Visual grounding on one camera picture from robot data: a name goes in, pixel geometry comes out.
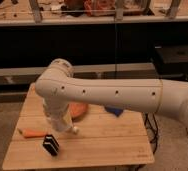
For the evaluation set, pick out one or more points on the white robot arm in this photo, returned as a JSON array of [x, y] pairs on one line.
[[58, 87]]

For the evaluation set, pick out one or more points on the white plastic bottle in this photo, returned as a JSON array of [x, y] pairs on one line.
[[75, 130]]

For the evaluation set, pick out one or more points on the blue sponge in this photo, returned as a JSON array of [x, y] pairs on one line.
[[117, 112]]

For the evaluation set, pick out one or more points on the white ceramic cup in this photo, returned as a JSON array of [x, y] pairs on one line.
[[60, 123]]

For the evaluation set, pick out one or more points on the wooden folding table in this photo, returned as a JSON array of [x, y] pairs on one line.
[[103, 140]]

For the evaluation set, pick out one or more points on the orange bowl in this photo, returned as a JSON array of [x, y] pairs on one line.
[[77, 109]]

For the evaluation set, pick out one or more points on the black white eraser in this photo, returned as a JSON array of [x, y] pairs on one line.
[[51, 145]]

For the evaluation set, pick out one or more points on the long workbench shelf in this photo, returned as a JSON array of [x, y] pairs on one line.
[[85, 12]]

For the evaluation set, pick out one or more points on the black box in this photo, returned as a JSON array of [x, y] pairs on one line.
[[171, 59]]

